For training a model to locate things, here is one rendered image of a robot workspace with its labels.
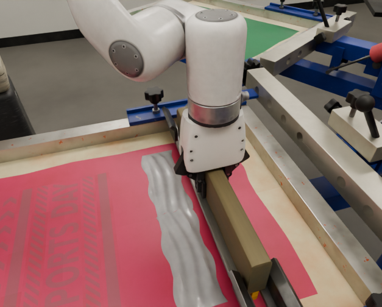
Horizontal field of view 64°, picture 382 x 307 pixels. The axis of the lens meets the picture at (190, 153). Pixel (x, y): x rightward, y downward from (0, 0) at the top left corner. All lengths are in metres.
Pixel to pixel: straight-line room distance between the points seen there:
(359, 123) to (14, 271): 0.65
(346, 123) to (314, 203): 0.16
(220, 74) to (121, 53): 0.12
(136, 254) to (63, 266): 0.12
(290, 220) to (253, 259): 0.20
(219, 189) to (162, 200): 0.15
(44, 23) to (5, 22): 0.41
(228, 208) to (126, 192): 0.25
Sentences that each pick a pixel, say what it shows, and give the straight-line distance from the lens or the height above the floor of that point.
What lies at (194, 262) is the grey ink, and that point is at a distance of 0.52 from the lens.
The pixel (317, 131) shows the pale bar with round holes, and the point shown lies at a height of 1.04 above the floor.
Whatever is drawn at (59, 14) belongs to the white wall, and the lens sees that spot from 4.33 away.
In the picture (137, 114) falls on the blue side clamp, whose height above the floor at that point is 1.00.
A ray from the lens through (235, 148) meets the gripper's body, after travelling 0.48.
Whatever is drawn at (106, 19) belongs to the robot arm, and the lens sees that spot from 0.37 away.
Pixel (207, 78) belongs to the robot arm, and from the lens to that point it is 0.38.
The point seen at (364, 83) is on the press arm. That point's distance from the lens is 1.14.
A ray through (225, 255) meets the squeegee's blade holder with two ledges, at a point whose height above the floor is 0.99.
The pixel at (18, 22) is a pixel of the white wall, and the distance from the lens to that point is 4.41.
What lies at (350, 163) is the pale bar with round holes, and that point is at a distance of 0.61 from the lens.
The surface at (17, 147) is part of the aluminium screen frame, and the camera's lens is 0.78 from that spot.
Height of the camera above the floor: 1.41
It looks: 41 degrees down
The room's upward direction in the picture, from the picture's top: 2 degrees counter-clockwise
